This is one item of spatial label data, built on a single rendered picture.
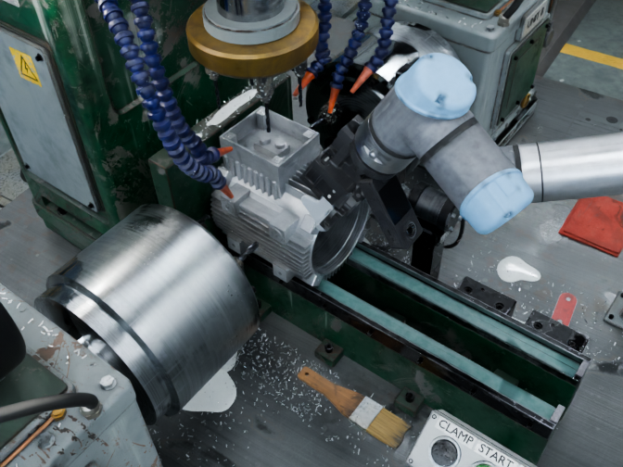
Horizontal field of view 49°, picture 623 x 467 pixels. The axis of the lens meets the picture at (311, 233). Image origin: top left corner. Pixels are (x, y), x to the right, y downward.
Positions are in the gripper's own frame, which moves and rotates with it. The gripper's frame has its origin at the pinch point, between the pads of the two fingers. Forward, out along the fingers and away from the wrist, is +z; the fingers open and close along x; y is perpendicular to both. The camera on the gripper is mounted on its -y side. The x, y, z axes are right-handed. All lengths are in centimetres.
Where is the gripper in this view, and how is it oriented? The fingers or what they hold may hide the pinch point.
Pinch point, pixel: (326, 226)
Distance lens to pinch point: 100.9
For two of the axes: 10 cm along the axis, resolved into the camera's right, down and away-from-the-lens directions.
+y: -7.0, -7.1, 0.1
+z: -3.8, 3.9, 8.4
